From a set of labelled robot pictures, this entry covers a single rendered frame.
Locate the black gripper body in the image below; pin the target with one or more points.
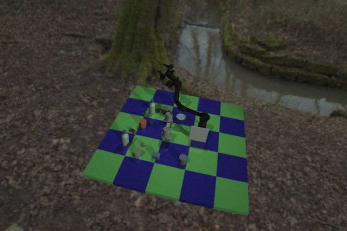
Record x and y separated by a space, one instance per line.
168 73

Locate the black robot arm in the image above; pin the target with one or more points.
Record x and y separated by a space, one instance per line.
204 117

